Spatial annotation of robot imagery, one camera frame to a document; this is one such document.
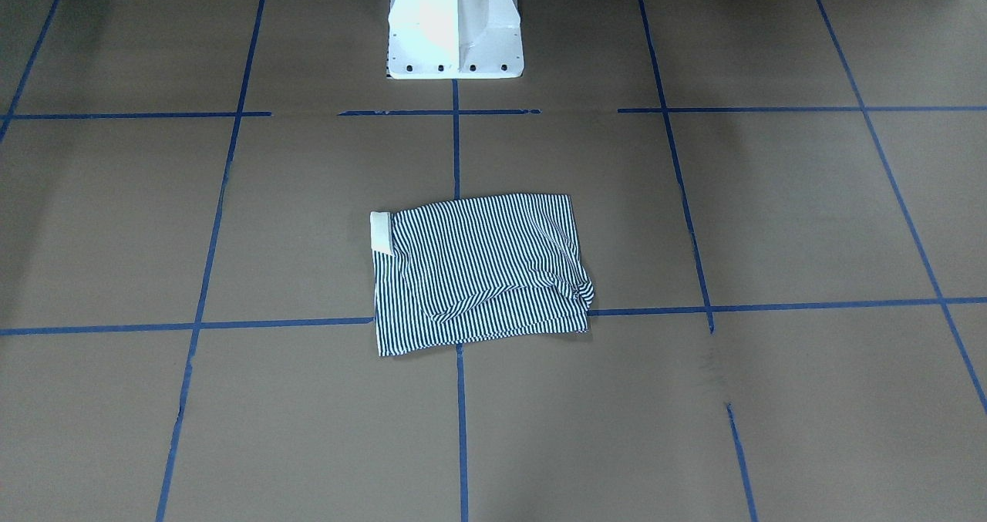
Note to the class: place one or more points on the white camera post base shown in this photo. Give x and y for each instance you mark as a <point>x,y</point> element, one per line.
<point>454,39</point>

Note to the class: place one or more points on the striped polo shirt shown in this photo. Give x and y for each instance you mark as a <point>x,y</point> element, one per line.
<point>477,269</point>

